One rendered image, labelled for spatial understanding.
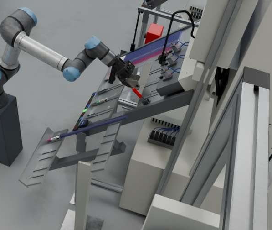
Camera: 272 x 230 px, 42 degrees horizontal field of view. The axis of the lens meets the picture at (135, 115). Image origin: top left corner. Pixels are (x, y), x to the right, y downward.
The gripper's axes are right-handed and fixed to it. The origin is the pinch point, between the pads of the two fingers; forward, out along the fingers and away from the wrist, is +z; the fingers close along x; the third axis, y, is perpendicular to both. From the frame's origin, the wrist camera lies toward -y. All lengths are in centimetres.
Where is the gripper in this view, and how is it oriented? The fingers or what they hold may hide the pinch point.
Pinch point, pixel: (136, 87)
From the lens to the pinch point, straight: 188.2
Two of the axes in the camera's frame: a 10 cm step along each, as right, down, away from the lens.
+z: 7.2, 6.2, 3.3
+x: 2.7, -6.8, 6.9
